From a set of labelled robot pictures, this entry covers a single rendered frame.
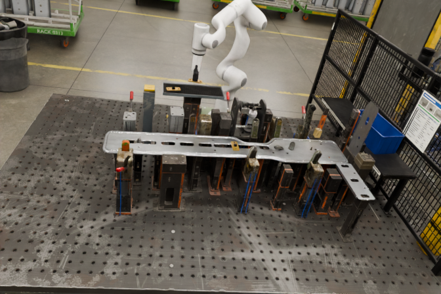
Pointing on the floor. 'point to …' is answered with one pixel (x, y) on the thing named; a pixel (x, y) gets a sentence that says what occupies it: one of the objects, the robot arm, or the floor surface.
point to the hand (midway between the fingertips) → (195, 77)
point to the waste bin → (13, 54)
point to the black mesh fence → (388, 119)
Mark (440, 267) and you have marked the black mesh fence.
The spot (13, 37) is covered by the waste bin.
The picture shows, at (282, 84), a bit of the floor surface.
